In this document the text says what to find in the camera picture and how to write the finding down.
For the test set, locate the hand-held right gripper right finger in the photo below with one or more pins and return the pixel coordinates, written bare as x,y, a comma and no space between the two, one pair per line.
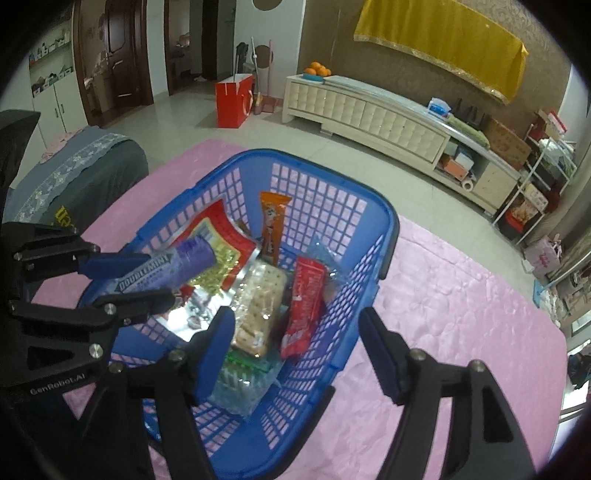
383,355

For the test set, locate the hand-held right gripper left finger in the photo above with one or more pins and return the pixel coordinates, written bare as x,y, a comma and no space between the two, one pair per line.
212,350

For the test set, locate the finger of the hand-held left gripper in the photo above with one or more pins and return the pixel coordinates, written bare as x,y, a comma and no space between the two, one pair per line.
115,264
138,307

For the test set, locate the purple gum pack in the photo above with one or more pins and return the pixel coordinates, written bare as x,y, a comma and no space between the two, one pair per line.
184,263

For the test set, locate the long cracker packet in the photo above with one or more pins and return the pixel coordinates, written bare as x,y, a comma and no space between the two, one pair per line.
258,300

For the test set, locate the long red snack packet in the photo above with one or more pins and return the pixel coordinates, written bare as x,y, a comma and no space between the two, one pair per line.
302,304

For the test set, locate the large red snack packet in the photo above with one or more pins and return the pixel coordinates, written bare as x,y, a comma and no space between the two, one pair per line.
226,244

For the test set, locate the clear blue snack packet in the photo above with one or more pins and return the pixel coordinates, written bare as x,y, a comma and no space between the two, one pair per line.
323,256

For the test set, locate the orange snack bar packet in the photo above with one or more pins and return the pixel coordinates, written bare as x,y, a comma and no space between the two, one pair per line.
272,221

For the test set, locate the blue plastic basket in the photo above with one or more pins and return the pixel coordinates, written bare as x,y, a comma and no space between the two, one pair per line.
295,159

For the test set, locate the pink tablecloth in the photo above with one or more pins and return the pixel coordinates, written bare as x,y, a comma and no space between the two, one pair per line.
438,300

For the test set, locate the pink cloth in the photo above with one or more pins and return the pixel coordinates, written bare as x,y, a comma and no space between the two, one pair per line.
57,145

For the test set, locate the white cabinet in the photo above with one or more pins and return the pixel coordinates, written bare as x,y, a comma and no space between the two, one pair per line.
64,110

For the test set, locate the pink bag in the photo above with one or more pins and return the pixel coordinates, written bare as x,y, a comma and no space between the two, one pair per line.
544,258

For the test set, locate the paper roll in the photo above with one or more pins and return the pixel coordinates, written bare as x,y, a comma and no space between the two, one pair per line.
467,183

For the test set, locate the orange box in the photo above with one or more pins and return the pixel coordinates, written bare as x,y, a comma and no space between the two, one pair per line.
450,170

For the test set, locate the red shopping bag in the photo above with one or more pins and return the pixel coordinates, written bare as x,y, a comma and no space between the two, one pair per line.
234,104

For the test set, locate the dark wooden door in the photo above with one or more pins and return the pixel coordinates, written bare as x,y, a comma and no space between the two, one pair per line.
115,46

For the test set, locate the pink broom and dustpan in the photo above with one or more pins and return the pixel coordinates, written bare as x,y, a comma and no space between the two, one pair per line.
264,104

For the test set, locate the white metal rack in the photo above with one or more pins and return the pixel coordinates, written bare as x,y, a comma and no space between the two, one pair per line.
531,170

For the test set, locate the green pad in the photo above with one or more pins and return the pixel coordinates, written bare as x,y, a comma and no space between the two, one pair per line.
466,130

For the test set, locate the cream TV cabinet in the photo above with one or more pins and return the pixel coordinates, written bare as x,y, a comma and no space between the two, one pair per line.
369,115

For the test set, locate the cardboard box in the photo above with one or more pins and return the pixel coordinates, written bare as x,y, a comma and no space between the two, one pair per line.
508,145

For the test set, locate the blue tissue box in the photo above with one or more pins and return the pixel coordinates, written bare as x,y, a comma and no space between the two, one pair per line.
439,108

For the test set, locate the black router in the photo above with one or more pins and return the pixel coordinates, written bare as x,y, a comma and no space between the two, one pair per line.
471,113

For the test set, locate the blue fruit plate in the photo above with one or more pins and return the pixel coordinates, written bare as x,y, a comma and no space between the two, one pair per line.
311,77

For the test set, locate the bunch of oranges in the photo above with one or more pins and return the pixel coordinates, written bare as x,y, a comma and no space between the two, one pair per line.
317,69

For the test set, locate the red and white box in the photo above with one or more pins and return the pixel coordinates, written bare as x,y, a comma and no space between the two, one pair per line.
554,122

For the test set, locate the yellow cloth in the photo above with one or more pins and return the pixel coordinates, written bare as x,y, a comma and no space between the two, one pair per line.
438,37

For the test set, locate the dark wooden door frame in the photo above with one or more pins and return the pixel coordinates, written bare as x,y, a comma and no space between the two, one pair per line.
210,37

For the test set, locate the round brown wall panel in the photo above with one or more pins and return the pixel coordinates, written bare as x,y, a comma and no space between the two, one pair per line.
268,4

